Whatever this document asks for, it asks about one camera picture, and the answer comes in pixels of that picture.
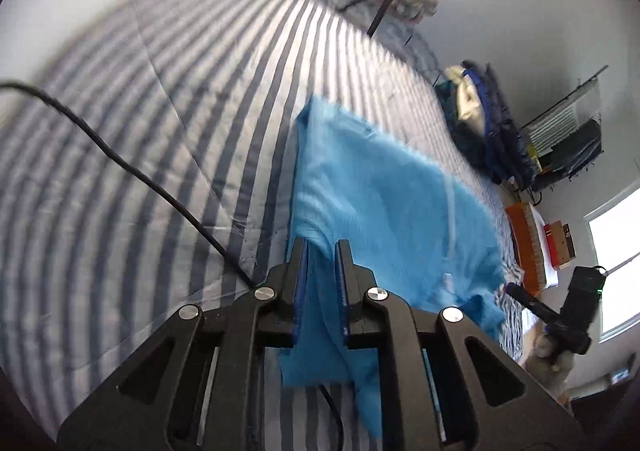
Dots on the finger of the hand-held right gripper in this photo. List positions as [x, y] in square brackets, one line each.
[530, 303]

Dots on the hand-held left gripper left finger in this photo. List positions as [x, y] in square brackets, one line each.
[300, 291]

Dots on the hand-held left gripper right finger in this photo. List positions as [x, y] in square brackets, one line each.
[343, 291]

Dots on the light blue garment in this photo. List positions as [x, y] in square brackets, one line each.
[375, 191]

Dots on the black clothes rack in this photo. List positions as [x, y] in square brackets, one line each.
[570, 141]

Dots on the pile of dark blue clothes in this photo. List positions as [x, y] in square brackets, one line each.
[500, 136]

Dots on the person's right hand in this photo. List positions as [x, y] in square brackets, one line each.
[552, 356]

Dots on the window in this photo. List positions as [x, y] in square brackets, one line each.
[617, 271]

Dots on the red box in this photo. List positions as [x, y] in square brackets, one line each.
[557, 243]

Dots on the blue white striped blanket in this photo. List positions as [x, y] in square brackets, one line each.
[125, 156]

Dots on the cream garment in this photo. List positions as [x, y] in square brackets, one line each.
[467, 91]

